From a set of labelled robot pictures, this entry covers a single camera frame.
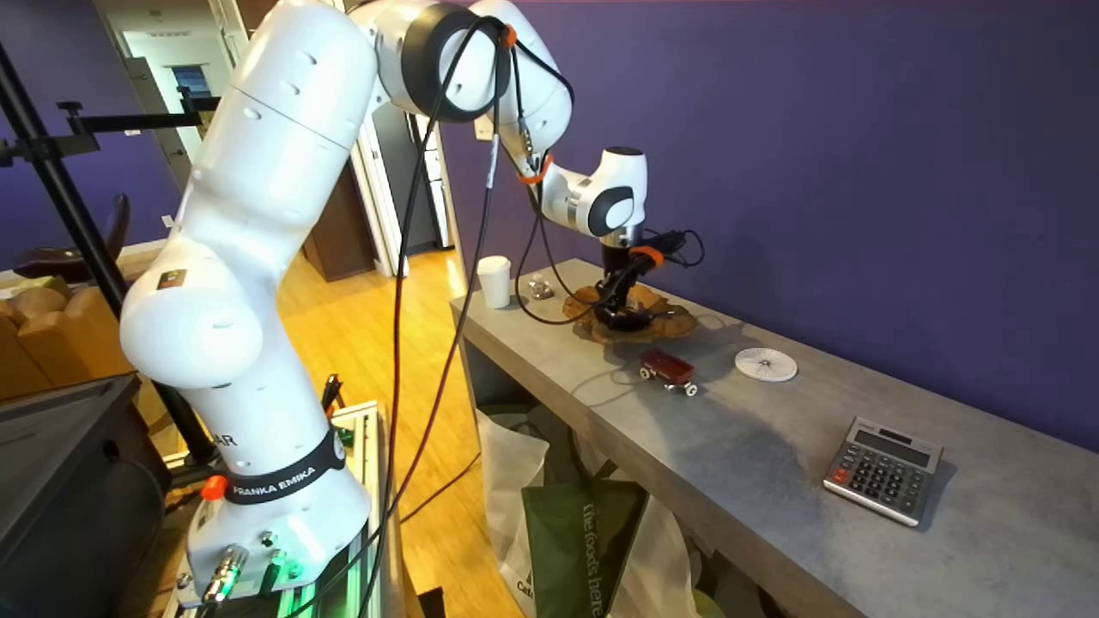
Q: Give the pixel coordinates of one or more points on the white round coaster disc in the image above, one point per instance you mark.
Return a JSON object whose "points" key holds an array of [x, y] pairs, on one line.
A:
{"points": [[766, 364]]}

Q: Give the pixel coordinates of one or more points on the white paper cup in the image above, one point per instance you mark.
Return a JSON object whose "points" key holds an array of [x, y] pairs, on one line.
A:
{"points": [[495, 279]]}

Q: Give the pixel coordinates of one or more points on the cardboard boxes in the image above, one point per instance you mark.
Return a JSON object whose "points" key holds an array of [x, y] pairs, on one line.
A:
{"points": [[55, 338]]}

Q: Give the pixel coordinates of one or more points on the white plastic bag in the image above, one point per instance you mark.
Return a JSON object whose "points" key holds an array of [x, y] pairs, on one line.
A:
{"points": [[511, 465]]}

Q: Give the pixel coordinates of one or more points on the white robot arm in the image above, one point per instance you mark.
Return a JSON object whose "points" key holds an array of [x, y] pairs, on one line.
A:
{"points": [[205, 312]]}

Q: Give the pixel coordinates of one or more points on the grey desk calculator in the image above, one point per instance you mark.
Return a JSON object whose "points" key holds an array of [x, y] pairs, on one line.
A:
{"points": [[883, 472]]}

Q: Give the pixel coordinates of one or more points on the black camera tripod stand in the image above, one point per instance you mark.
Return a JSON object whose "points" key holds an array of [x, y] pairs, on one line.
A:
{"points": [[46, 156]]}

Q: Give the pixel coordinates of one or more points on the red toy wagon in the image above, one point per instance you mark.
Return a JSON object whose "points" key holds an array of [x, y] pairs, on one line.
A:
{"points": [[671, 373]]}

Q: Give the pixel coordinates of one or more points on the black cabinet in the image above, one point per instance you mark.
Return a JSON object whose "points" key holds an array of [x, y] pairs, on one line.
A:
{"points": [[80, 500]]}

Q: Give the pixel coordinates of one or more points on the green shopping bag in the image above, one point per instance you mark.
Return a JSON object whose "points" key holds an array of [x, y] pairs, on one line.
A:
{"points": [[578, 545]]}

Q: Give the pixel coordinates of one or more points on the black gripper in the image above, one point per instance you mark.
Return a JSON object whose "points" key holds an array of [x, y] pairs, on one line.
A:
{"points": [[614, 290]]}

